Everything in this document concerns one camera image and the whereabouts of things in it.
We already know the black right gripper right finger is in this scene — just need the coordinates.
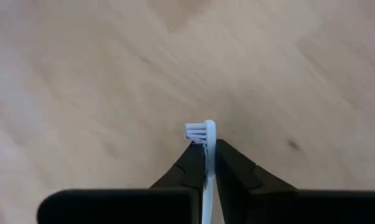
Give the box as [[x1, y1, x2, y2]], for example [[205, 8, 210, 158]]
[[216, 139, 299, 224]]

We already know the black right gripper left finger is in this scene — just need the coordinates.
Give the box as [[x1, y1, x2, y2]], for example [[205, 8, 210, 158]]
[[149, 142, 206, 190]]

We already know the purple white toothbrush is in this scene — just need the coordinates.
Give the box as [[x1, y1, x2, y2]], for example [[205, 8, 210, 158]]
[[185, 119, 218, 224]]

